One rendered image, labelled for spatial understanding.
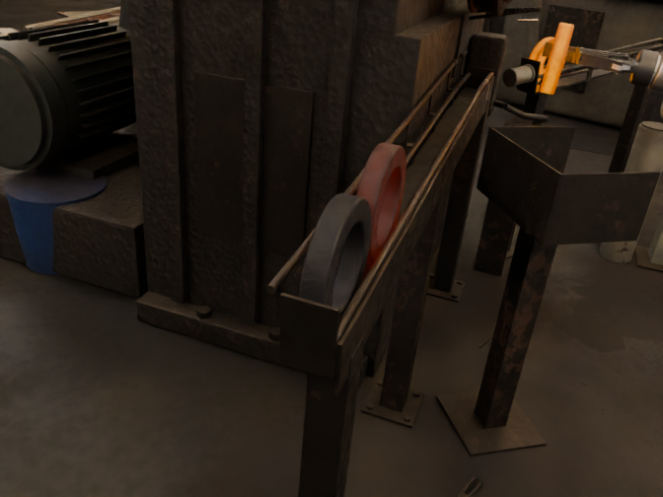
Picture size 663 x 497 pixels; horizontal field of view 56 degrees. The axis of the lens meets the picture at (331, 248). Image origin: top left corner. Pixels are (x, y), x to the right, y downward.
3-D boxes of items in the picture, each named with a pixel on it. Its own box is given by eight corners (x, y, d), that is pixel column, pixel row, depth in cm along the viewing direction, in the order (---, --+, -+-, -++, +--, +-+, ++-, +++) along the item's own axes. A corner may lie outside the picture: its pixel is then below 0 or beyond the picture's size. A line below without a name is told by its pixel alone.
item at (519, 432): (478, 475, 139) (560, 174, 105) (433, 395, 161) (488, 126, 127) (558, 462, 144) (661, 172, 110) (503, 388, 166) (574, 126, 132)
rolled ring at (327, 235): (377, 175, 83) (353, 170, 84) (327, 242, 68) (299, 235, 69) (366, 287, 93) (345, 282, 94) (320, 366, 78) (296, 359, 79)
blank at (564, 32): (556, 30, 132) (572, 33, 132) (561, 16, 145) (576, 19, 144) (536, 100, 141) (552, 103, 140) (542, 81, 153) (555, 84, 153)
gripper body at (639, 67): (648, 90, 135) (604, 81, 137) (645, 83, 142) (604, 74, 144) (662, 55, 131) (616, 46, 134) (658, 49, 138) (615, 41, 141)
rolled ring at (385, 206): (412, 129, 98) (392, 125, 99) (377, 176, 83) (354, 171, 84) (400, 230, 108) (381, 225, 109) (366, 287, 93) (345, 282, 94)
